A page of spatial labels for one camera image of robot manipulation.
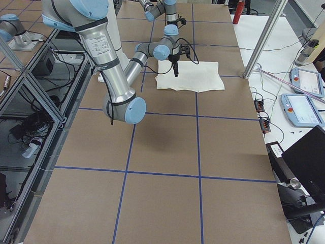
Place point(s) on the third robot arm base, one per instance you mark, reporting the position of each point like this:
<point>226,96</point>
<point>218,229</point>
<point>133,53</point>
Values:
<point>14,33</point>

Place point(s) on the lower blue teach pendant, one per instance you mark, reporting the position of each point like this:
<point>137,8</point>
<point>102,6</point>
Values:
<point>301,111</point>

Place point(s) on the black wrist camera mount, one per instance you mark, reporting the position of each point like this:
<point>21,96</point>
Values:
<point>180,20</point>
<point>184,50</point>

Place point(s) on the red bottle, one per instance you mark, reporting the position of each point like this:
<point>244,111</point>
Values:
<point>239,10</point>

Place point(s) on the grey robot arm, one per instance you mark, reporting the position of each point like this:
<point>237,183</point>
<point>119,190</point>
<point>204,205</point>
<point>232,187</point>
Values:
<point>95,23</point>
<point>167,8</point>

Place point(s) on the black monitor on stand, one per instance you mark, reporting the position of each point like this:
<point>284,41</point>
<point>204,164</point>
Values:
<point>305,159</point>

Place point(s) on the orange connector box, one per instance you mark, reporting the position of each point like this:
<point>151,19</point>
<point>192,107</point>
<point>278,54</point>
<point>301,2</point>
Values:
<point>259,105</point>
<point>265,125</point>

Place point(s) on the black power adapter box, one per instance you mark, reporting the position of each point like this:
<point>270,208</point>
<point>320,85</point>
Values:
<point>45,65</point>

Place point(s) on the aluminium frame post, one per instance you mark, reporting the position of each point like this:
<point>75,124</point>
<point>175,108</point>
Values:
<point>269,26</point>

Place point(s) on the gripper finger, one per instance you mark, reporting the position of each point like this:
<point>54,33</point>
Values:
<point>176,71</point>

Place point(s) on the lower orange connector box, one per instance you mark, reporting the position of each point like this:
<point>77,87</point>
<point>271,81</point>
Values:
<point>265,125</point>

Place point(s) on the cream long-sleeve cat shirt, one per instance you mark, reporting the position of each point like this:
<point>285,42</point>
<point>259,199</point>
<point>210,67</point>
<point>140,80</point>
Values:
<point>198,78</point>

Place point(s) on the blue teach pendant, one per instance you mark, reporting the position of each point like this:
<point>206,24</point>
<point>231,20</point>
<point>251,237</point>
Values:
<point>309,81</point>
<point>301,111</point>

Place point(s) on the black box with white label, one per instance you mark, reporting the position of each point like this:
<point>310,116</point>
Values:
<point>281,170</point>

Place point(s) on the upper blue teach pendant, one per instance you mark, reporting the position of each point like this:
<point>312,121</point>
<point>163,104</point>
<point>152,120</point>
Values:
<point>309,81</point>

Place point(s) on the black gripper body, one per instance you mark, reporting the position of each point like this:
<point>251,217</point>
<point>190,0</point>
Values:
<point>174,58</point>

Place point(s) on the upper orange connector box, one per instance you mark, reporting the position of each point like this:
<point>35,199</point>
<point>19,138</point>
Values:
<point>259,105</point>

